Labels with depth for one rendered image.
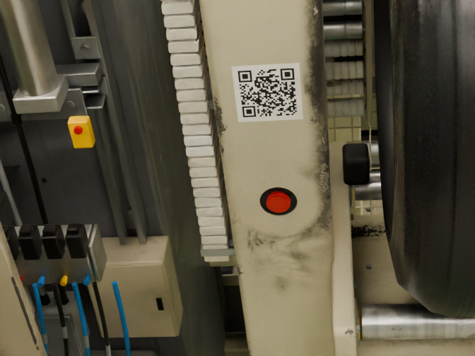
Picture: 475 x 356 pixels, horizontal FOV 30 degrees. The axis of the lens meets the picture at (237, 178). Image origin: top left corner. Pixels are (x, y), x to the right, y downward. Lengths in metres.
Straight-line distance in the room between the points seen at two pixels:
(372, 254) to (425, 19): 0.63
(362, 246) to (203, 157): 0.42
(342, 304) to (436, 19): 0.43
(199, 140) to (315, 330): 0.35
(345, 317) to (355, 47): 0.51
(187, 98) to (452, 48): 0.34
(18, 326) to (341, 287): 0.40
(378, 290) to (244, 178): 0.35
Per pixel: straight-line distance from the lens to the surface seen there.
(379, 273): 1.37
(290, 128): 1.03
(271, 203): 1.09
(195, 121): 1.05
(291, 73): 0.99
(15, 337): 1.11
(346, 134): 1.74
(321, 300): 1.22
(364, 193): 1.35
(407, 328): 1.15
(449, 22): 0.82
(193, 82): 1.02
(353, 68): 1.45
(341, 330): 1.09
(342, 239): 1.21
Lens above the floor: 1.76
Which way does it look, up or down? 38 degrees down
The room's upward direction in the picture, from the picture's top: 7 degrees counter-clockwise
